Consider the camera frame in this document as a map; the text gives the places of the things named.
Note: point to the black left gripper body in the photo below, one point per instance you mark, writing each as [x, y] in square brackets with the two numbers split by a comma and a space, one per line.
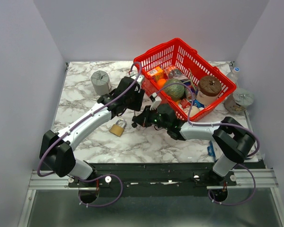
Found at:
[135, 102]

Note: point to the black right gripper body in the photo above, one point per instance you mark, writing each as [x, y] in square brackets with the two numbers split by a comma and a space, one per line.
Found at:
[151, 117]

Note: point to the black padlock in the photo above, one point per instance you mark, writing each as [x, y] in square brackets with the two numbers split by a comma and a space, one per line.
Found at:
[134, 123]

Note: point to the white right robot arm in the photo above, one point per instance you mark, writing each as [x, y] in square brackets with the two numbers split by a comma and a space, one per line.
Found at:
[234, 140]

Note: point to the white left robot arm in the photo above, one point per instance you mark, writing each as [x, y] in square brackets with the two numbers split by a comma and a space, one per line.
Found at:
[57, 147]

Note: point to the brass padlock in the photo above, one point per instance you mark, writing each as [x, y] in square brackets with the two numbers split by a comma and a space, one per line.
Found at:
[118, 128]

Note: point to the orange ball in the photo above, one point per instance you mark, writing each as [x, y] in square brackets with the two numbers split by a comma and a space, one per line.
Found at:
[161, 82]

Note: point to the green netted melon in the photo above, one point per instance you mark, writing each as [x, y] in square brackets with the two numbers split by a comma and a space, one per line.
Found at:
[175, 89]

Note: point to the orange yellow snack box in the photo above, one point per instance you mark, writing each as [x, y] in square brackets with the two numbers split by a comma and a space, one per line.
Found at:
[156, 73]

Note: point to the grey wrapped toilet roll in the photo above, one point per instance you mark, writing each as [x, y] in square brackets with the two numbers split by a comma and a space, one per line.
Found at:
[101, 82]

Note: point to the red bull drink can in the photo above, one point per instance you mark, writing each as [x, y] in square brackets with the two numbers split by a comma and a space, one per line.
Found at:
[190, 93]

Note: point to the clear plastic snack bag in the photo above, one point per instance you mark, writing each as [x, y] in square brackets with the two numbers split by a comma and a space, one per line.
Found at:
[172, 71]

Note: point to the brown wrapped toilet roll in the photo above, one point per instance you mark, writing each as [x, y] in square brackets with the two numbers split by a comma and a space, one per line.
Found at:
[208, 90]

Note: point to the red plastic shopping basket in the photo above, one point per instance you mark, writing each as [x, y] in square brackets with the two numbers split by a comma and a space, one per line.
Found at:
[177, 52]

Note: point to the blue razor package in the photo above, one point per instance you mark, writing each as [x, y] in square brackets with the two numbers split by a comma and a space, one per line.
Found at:
[210, 149]

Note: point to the grey roll on right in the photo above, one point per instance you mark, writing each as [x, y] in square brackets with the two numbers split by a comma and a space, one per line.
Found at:
[239, 100]

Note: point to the clear water bottle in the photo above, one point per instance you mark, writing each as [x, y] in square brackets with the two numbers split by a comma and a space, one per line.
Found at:
[234, 75]

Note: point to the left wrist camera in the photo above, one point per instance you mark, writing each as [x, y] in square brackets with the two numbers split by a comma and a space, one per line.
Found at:
[139, 77]

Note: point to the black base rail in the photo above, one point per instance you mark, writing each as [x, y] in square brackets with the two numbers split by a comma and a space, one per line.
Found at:
[154, 179]

